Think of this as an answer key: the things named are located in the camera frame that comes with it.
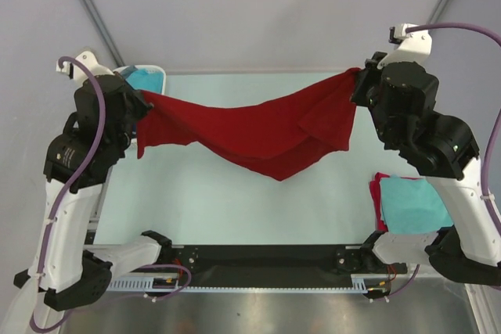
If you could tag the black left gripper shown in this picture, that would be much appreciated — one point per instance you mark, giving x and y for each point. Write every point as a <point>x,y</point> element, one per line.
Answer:
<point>141,105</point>

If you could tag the pink folded t shirt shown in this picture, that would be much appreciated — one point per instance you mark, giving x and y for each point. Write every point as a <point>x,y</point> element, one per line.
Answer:
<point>375,192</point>

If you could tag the turquoise t shirt in basket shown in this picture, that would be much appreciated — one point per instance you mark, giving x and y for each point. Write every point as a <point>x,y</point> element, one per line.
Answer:
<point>151,81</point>

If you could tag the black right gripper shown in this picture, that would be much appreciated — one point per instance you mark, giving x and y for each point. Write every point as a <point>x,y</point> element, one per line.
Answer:
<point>370,73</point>

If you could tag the white slotted cable duct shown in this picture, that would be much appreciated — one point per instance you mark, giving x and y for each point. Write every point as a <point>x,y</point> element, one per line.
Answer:
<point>247,282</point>

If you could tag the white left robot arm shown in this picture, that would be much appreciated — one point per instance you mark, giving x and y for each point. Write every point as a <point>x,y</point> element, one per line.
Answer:
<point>76,167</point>

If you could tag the white laundry basket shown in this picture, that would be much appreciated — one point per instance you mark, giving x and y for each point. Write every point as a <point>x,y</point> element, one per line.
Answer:
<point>125,71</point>

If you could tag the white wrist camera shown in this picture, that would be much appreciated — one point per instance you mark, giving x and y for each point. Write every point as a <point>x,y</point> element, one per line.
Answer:
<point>71,67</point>
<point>414,47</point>

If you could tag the red t shirt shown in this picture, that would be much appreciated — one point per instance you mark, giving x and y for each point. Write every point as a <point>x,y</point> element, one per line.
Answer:
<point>277,138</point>

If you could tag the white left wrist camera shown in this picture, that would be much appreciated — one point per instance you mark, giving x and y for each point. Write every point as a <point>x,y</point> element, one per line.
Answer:
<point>71,67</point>

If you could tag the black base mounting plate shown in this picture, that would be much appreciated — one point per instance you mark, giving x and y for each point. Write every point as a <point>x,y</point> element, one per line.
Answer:
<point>280,259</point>

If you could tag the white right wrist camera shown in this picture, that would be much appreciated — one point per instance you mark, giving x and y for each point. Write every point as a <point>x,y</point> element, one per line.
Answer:
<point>414,47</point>

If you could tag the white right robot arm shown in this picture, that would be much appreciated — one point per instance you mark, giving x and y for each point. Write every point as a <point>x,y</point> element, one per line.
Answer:
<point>445,153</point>

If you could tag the light blue folded t shirt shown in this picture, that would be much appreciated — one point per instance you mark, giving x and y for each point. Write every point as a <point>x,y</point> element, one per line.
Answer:
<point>412,206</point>

